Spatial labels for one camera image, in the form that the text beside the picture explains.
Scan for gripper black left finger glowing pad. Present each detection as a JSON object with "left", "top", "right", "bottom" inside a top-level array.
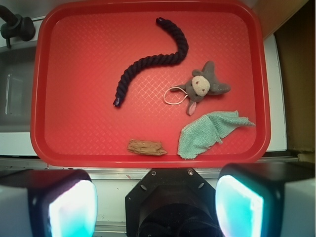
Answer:
[{"left": 0, "top": 169, "right": 98, "bottom": 237}]

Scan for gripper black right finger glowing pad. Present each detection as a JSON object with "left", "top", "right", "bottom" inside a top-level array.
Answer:
[{"left": 215, "top": 162, "right": 316, "bottom": 237}]

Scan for light blue woven cloth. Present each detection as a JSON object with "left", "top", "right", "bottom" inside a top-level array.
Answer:
[{"left": 177, "top": 111, "right": 255, "bottom": 159}]

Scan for brown wood bark piece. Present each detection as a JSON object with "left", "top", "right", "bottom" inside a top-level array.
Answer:
[{"left": 127, "top": 139, "right": 167, "bottom": 156}]

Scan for grey plush mouse toy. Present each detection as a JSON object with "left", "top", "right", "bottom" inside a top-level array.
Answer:
[{"left": 163, "top": 61, "right": 231, "bottom": 116}]

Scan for stainless steel sink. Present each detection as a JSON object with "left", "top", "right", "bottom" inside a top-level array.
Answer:
[{"left": 0, "top": 41, "right": 37, "bottom": 133}]

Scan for red plastic tray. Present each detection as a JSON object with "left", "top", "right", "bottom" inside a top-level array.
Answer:
[{"left": 31, "top": 0, "right": 271, "bottom": 168}]

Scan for brown cardboard box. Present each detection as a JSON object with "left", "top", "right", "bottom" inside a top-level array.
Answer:
[{"left": 275, "top": 0, "right": 316, "bottom": 162}]

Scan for dark purple twisted rope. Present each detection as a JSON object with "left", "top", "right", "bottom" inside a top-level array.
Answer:
[{"left": 113, "top": 16, "right": 190, "bottom": 108}]

